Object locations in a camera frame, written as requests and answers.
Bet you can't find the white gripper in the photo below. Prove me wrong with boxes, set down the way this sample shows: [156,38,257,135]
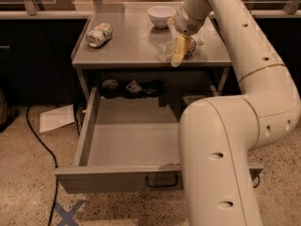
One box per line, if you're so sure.
[166,5,207,67]

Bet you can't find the clear plastic water bottle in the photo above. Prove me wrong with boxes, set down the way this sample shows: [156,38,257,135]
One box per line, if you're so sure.
[157,36,203,62]

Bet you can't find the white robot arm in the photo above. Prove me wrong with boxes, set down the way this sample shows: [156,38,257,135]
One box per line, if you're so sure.
[171,0,300,226]

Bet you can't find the black items behind drawer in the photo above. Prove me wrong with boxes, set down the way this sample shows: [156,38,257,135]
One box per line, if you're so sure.
[98,79,165,99]

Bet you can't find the open grey top drawer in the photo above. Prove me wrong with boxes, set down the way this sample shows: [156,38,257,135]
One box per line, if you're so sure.
[55,90,258,197]

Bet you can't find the white ceramic bowl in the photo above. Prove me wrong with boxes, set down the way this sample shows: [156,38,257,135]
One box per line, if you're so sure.
[148,6,175,29]

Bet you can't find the grey metal cabinet table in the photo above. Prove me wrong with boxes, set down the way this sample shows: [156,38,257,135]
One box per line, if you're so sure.
[72,2,231,98]

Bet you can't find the white paper sheet on floor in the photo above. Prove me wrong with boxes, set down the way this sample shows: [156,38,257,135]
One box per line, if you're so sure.
[40,105,75,133]

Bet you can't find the dark bag at left edge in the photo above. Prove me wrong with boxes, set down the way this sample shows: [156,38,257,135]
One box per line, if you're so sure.
[0,89,19,133]

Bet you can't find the blue tape cross mark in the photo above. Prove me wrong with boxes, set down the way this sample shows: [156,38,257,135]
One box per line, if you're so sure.
[55,200,85,226]

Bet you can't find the black drawer handle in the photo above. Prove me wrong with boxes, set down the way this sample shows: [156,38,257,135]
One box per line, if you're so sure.
[145,173,179,188]

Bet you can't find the black cable on left floor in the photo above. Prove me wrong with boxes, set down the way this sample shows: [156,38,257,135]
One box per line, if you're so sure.
[25,104,60,226]

